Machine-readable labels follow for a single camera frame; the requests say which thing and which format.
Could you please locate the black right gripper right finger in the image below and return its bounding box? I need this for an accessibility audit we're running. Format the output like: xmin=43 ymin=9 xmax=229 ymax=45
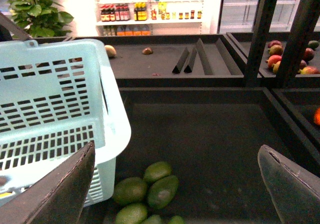
xmin=257 ymin=145 xmax=320 ymax=224

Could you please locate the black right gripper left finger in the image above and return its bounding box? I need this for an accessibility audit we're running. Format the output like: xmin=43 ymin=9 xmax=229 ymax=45
xmin=0 ymin=142 xmax=95 ymax=224

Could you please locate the light blue plastic basket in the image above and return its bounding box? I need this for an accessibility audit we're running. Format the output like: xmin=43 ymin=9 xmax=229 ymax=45
xmin=0 ymin=39 xmax=131 ymax=206

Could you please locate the brown basket handle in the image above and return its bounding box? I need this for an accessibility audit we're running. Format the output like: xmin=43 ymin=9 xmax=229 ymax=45
xmin=0 ymin=12 xmax=32 ymax=41

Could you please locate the green avocado two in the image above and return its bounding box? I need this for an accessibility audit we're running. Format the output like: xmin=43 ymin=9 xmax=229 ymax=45
xmin=112 ymin=177 xmax=148 ymax=206

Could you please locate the green avocado five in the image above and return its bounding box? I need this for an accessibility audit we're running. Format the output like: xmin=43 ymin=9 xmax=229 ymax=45
xmin=115 ymin=203 xmax=148 ymax=224

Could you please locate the green avocado four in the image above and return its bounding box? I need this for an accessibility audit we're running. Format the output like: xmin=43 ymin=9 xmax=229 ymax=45
xmin=141 ymin=214 xmax=163 ymax=224

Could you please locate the black avocado tray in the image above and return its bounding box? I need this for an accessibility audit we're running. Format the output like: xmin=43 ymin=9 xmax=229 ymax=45
xmin=79 ymin=86 xmax=320 ymax=224

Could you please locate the green avocado one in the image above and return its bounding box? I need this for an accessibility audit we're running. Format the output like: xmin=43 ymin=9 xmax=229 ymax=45
xmin=143 ymin=161 xmax=173 ymax=184

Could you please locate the green avocado three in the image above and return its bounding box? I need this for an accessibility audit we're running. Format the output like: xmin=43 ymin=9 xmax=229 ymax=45
xmin=146 ymin=175 xmax=179 ymax=210

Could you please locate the green avocado six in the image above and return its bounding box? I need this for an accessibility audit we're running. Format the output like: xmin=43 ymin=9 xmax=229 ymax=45
xmin=167 ymin=215 xmax=185 ymax=224

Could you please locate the red green mango pile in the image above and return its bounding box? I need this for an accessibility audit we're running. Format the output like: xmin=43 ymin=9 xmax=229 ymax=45
xmin=265 ymin=40 xmax=284 ymax=70

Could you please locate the green avocado far tray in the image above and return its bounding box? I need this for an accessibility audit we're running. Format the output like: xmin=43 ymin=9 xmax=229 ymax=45
xmin=307 ymin=40 xmax=320 ymax=51

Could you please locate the orange upper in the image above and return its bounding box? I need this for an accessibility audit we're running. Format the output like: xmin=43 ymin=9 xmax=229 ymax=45
xmin=313 ymin=108 xmax=320 ymax=126

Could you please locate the pale peach fruit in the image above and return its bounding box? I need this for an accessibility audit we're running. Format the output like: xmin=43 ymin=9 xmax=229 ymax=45
xmin=104 ymin=45 xmax=117 ymax=58

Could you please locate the black long divider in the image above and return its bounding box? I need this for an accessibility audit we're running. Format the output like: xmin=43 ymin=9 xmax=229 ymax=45
xmin=196 ymin=38 xmax=214 ymax=76

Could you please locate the black triangular divider two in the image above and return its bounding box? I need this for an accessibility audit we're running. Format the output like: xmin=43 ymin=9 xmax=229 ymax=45
xmin=183 ymin=47 xmax=197 ymax=74

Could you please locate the black triangular divider one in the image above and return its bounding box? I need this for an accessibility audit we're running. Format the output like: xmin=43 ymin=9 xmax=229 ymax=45
xmin=172 ymin=47 xmax=190 ymax=74

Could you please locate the brown small fruit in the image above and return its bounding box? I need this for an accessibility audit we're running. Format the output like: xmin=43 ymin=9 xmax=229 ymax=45
xmin=142 ymin=47 xmax=154 ymax=55

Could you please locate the black far tray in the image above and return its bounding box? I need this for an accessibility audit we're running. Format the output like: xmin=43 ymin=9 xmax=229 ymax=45
xmin=72 ymin=33 xmax=251 ymax=88

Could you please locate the green potted plant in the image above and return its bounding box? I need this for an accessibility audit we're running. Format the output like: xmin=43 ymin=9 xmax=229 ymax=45
xmin=8 ymin=0 xmax=74 ymax=38

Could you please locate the glass door refrigerator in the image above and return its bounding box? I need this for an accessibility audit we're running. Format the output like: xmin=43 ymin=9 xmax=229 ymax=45
xmin=217 ymin=0 xmax=300 ymax=34

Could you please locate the white shelf with bottles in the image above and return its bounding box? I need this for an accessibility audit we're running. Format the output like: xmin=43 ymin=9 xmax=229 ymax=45
xmin=96 ymin=0 xmax=204 ymax=37

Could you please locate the black shelf post right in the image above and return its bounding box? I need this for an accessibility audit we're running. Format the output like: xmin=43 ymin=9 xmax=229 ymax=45
xmin=275 ymin=0 xmax=320 ymax=88

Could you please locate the black shelf post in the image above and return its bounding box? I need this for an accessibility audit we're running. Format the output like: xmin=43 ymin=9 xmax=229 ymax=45
xmin=243 ymin=0 xmax=277 ymax=88
xmin=275 ymin=0 xmax=320 ymax=88

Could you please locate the black shelf post left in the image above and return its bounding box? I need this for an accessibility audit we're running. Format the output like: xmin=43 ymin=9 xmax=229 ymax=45
xmin=243 ymin=0 xmax=277 ymax=88

